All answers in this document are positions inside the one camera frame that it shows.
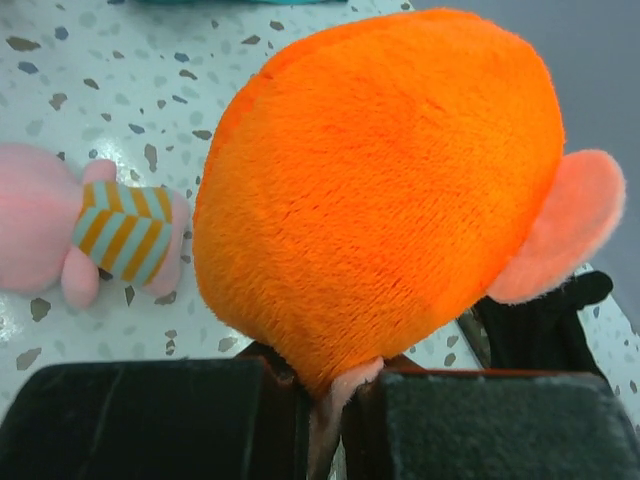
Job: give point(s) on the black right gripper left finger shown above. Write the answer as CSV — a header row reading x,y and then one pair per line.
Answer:
x,y
244,417

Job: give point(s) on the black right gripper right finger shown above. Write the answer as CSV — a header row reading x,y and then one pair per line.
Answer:
x,y
413,423

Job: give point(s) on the black-haired doll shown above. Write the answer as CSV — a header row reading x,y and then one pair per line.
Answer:
x,y
376,179

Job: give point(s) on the black printed shirt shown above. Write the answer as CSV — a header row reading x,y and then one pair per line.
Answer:
x,y
544,334

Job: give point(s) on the pink pig plush, centre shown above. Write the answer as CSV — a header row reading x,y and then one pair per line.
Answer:
x,y
57,227

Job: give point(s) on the teal striped-trim shirt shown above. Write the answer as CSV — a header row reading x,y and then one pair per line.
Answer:
x,y
270,2

